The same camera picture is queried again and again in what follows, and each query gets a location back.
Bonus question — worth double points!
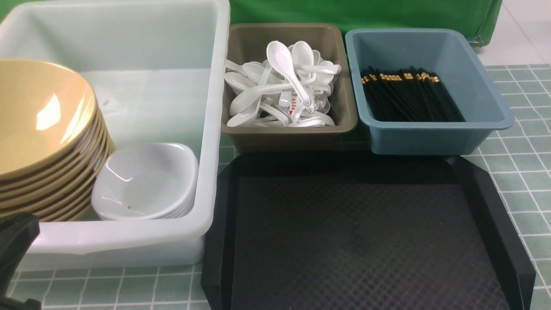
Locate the brown plastic spoon bin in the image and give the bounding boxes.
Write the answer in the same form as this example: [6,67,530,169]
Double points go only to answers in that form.
[222,23,358,154]

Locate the bundle of black chopsticks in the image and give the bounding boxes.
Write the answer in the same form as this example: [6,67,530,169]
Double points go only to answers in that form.
[361,66,466,122]

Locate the large white plastic tub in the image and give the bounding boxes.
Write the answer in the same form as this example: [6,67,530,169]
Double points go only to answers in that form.
[1,0,230,272]

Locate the stack of tan bowls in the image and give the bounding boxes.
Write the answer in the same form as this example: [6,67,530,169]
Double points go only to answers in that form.
[1,107,115,222]

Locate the green cloth backdrop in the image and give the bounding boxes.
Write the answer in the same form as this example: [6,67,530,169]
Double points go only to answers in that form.
[0,0,503,47]

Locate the white ceramic soup spoon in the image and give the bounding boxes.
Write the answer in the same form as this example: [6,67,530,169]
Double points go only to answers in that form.
[266,41,312,107]

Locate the tan noodle bowl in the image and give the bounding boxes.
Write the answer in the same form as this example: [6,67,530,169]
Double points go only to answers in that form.
[0,59,99,179]

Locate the blue plastic chopstick bin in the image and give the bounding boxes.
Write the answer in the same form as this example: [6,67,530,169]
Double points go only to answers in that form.
[346,28,515,155]

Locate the small white square dish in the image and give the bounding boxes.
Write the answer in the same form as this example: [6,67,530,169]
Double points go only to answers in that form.
[91,143,199,220]

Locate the pile of white spoons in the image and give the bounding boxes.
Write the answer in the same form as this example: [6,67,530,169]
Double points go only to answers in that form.
[224,41,342,127]

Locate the stack of white dishes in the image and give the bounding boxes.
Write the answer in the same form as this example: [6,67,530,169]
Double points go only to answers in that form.
[91,171,196,220]

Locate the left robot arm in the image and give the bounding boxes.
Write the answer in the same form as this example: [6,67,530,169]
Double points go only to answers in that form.
[0,212,42,310]

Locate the black plastic serving tray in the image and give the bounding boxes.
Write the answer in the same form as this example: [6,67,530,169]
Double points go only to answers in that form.
[201,151,536,310]

